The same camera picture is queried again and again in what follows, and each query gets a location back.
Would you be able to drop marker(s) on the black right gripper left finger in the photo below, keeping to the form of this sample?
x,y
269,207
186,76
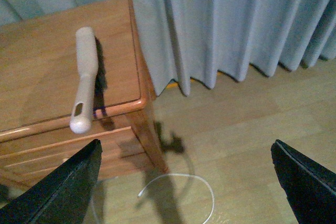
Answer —
x,y
62,196

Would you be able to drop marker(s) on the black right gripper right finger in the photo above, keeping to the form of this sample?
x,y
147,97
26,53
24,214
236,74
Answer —
x,y
309,186

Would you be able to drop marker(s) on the wooden nightstand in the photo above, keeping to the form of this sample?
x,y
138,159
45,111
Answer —
x,y
39,82

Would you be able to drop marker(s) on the light blue curtain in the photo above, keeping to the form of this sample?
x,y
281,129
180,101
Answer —
x,y
196,39

